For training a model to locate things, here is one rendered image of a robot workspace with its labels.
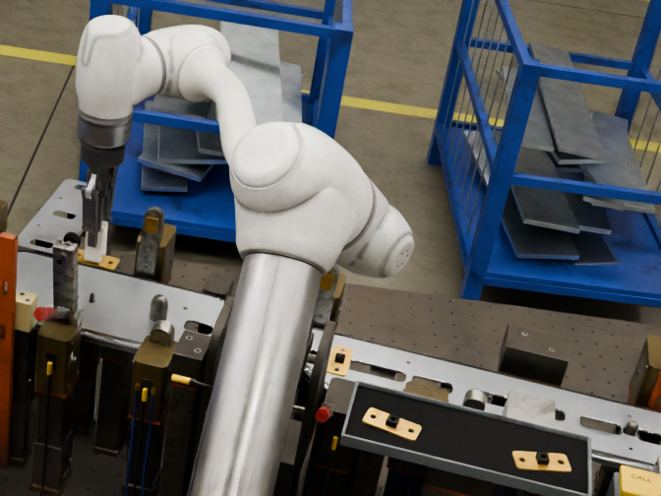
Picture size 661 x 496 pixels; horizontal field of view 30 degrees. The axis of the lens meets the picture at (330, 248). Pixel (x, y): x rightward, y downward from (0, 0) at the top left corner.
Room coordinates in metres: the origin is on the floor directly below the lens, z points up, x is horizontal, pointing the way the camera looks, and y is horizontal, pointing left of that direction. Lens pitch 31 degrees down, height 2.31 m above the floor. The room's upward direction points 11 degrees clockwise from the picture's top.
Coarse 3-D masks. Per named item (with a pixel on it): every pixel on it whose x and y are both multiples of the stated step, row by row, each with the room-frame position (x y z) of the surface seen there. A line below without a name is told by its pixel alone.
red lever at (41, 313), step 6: (36, 312) 1.58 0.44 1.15; (42, 312) 1.58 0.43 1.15; (48, 312) 1.59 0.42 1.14; (54, 312) 1.62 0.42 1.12; (60, 312) 1.65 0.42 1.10; (66, 312) 1.68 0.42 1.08; (36, 318) 1.58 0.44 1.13; (42, 318) 1.58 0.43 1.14; (48, 318) 1.59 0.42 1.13; (54, 318) 1.62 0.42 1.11; (60, 318) 1.66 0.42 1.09; (66, 318) 1.69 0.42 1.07
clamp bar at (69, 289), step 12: (60, 240) 1.69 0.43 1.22; (72, 240) 1.71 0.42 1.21; (60, 252) 1.67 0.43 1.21; (72, 252) 1.67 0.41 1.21; (60, 264) 1.66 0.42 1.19; (72, 264) 1.67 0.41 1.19; (60, 276) 1.68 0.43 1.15; (72, 276) 1.68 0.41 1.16; (60, 288) 1.68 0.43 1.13; (72, 288) 1.68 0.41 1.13; (60, 300) 1.69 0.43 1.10; (72, 300) 1.69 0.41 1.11; (72, 312) 1.69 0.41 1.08; (72, 324) 1.69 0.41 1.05
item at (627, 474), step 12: (624, 468) 1.45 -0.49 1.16; (636, 468) 1.46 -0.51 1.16; (624, 480) 1.42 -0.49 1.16; (636, 480) 1.43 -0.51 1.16; (648, 480) 1.43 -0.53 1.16; (660, 480) 1.44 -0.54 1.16; (624, 492) 1.40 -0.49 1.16; (636, 492) 1.40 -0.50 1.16; (648, 492) 1.41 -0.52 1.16; (660, 492) 1.41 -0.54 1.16
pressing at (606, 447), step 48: (48, 288) 1.86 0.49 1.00; (96, 288) 1.89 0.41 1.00; (144, 288) 1.91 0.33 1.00; (96, 336) 1.74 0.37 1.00; (144, 336) 1.77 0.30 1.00; (336, 336) 1.88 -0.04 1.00; (384, 384) 1.76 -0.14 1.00; (480, 384) 1.82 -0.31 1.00; (528, 384) 1.85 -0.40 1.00; (576, 432) 1.73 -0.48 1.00
